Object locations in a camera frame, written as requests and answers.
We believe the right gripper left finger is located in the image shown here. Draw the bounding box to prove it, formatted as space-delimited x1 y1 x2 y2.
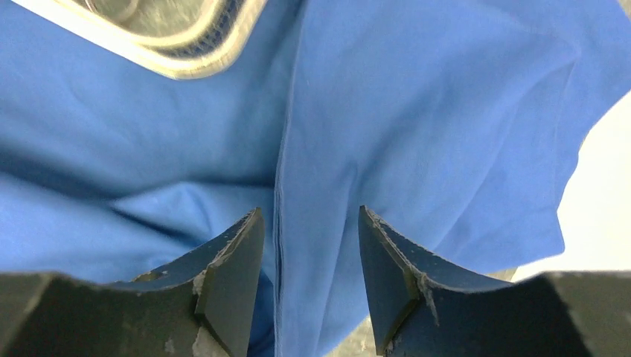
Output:
1 209 265 356

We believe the blue surgical wrap cloth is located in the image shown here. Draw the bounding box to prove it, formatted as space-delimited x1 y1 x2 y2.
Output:
1 1 630 356

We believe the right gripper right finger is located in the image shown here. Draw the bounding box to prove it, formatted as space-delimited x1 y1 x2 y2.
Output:
358 207 630 357

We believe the metal mesh tray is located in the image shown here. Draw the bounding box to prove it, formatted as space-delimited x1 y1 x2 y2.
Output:
18 0 266 80

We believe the steel instrument pan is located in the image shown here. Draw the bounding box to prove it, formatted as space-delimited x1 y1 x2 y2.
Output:
72 0 226 47

